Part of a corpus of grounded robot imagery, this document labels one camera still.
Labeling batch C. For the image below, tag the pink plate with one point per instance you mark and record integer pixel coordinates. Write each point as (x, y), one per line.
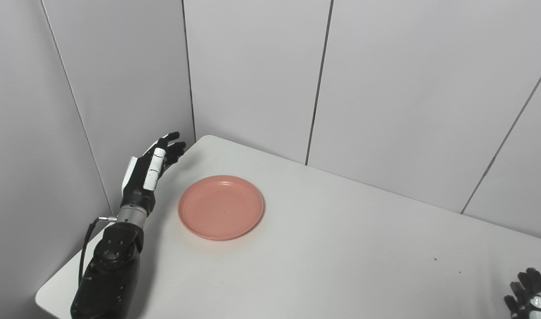
(221, 207)

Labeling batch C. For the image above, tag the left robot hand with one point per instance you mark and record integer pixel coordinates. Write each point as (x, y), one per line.
(146, 173)

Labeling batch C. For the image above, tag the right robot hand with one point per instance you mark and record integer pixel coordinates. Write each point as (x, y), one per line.
(528, 294)

